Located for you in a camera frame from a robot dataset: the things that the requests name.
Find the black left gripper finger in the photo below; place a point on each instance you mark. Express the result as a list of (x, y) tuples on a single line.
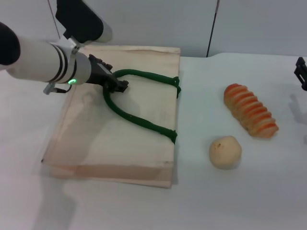
[(109, 88), (122, 86)]

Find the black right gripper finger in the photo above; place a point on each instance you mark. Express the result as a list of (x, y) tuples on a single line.
[(302, 72)]

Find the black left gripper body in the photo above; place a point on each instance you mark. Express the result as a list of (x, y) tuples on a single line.
[(100, 74)]

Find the cream canvas tote bag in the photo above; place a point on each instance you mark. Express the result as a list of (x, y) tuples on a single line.
[(115, 143)]

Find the orange striped bread roll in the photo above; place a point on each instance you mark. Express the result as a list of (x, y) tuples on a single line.
[(250, 110)]

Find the round pale egg yolk pastry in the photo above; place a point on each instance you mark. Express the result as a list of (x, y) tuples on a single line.
[(225, 152)]

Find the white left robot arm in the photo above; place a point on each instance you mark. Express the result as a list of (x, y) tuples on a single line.
[(43, 62)]

